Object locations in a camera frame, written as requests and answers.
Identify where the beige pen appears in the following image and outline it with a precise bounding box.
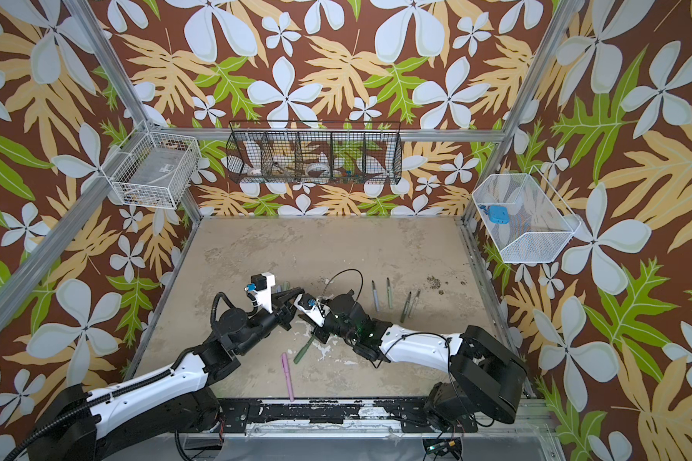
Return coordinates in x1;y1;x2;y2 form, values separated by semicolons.
408;289;422;318

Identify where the white wire basket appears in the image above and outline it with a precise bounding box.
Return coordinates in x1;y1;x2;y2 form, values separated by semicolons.
104;129;201;209
472;168;582;265

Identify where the pink pen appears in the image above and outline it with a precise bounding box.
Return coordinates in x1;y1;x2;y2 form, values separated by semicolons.
281;353;295;403

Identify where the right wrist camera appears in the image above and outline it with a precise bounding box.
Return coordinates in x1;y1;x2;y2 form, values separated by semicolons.
293;293;327;328

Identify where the white tape roll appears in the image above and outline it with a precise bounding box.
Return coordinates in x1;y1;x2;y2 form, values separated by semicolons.
305;161;331;178

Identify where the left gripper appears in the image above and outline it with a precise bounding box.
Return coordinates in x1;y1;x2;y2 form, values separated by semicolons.
236;284;302;357

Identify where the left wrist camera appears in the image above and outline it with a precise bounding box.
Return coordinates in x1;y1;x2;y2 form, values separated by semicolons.
245;272;276;313

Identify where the black wire basket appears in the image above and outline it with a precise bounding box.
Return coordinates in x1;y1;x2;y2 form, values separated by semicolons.
224;120;404;184

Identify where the blue object in basket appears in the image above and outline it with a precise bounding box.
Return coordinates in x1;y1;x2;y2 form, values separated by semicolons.
484;205;511;225

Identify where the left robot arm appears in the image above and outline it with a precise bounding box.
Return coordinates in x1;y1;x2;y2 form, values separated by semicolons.
6;284;313;460

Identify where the light green pen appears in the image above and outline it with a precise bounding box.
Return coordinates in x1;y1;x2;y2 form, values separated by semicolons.
386;278;394;309

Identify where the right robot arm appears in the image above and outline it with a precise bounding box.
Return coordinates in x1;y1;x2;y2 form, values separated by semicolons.
294;292;528;431

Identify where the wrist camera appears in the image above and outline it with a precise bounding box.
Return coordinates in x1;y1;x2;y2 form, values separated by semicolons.
293;293;327;328
245;272;276;313

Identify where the white wire basket left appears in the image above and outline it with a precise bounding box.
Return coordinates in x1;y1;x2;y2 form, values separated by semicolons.
104;129;201;209

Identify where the dark green pen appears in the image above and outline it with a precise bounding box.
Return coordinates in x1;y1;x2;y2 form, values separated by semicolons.
400;291;413;323
293;336;315;365

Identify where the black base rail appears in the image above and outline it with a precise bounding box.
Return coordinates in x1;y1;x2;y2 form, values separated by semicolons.
198;396;479;436

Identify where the blue pen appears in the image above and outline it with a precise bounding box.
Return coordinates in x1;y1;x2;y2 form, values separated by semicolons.
371;280;382;313

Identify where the white wire basket right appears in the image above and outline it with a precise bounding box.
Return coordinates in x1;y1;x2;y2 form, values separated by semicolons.
472;168;582;265

